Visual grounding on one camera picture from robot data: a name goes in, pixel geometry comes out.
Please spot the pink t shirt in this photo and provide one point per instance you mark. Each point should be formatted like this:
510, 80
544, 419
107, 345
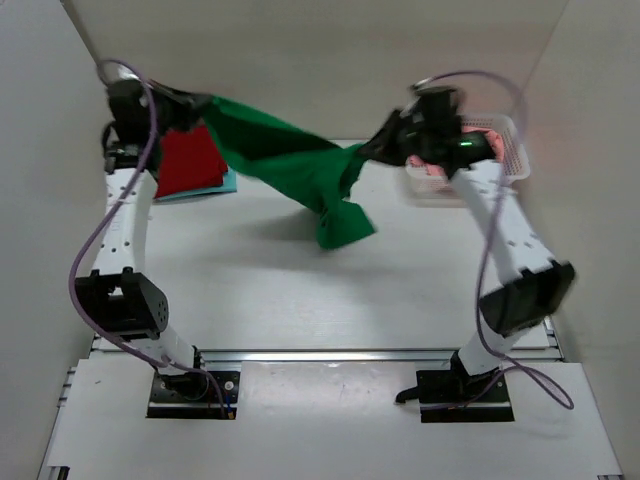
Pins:
435, 170

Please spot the green t shirt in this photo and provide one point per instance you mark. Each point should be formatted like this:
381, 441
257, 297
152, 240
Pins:
305, 167

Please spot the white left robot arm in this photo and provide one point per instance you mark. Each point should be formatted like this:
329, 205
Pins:
116, 299

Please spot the white plastic basket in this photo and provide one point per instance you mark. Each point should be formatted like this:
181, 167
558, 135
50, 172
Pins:
423, 186

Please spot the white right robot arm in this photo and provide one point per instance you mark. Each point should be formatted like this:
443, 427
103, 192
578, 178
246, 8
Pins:
532, 282

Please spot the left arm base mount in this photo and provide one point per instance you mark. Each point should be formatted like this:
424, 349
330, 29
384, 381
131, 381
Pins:
191, 396

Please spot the light blue folded t shirt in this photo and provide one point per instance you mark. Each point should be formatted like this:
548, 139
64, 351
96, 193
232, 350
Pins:
229, 185

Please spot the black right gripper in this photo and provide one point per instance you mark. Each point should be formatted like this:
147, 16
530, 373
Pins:
383, 149

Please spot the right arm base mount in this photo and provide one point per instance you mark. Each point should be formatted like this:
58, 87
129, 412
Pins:
444, 397

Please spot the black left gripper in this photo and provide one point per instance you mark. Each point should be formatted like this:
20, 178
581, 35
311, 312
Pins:
192, 104

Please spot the red folded t shirt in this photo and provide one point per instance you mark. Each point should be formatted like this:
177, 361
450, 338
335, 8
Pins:
190, 161

